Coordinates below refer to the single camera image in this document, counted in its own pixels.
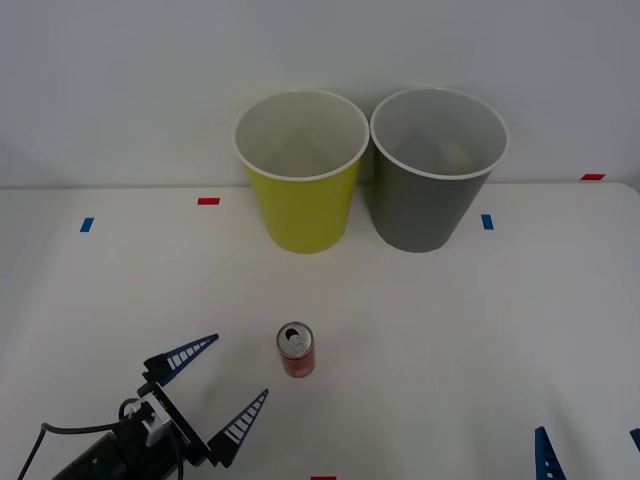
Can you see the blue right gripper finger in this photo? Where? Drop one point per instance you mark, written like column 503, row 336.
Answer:
column 546, row 457
column 635, row 439

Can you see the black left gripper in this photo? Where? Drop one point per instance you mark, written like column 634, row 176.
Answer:
column 186, row 439

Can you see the red drink can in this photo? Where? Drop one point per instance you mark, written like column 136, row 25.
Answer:
column 296, row 357

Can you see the silver and black left arm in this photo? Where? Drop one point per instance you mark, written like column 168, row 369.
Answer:
column 97, row 457

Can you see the yellow-green plastic waste bin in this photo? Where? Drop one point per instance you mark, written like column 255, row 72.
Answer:
column 305, row 215

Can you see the grey plastic waste bin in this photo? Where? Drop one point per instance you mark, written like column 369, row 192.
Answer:
column 425, row 210

